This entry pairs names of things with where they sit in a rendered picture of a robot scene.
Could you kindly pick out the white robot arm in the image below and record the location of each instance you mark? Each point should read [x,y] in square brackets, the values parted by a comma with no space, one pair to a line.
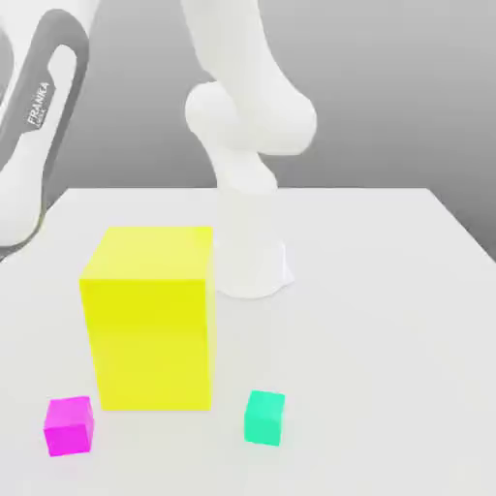
[248,116]

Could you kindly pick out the small green cube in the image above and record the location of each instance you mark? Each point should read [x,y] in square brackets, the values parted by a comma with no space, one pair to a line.
[264,418]

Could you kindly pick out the small magenta cube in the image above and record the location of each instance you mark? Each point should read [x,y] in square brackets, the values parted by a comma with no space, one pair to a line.
[68,430]

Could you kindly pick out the large yellow box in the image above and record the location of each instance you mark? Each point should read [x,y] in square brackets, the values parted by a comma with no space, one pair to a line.
[151,329]

